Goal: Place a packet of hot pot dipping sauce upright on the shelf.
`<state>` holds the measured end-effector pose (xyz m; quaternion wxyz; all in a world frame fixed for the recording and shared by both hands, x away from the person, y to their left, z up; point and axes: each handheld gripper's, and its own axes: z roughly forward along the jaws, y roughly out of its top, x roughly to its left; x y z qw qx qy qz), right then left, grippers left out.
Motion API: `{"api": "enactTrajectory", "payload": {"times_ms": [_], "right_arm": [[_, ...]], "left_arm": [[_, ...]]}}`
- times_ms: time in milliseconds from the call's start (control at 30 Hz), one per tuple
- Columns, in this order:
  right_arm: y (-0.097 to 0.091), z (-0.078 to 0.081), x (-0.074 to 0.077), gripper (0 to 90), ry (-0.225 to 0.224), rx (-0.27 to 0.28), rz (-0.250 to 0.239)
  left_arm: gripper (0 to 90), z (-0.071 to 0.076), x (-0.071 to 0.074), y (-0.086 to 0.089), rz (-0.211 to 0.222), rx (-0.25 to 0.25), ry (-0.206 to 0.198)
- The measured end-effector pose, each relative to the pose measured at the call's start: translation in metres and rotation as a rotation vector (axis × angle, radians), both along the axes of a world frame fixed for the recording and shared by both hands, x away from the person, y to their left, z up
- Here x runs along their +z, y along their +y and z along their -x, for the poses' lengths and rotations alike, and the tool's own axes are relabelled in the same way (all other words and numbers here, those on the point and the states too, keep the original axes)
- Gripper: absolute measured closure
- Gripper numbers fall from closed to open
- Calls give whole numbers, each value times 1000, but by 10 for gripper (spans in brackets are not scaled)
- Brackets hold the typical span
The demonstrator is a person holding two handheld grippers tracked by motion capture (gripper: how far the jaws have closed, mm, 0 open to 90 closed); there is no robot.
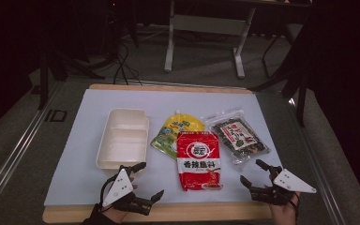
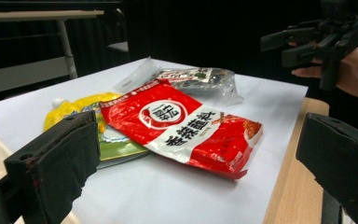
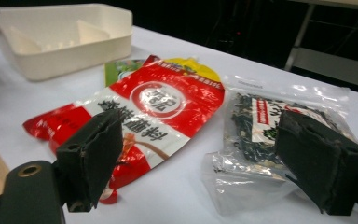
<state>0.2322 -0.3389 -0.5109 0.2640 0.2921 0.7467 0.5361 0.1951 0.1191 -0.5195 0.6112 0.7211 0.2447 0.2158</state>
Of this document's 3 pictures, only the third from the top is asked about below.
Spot clear bag of dried seaweed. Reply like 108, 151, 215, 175
200, 74, 358, 217

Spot white plastic divided box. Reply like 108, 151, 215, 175
0, 3, 134, 82

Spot white table cover sheet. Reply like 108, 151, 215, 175
0, 25, 358, 224

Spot white metal desk frame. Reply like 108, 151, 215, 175
283, 0, 358, 91

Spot red and white seasoning packet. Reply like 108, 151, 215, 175
22, 55, 226, 205

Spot yellow and green spout pouch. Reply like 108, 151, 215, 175
104, 57, 222, 88

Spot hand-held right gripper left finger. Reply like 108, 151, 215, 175
55, 108, 125, 213

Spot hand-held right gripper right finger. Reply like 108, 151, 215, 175
274, 110, 358, 217

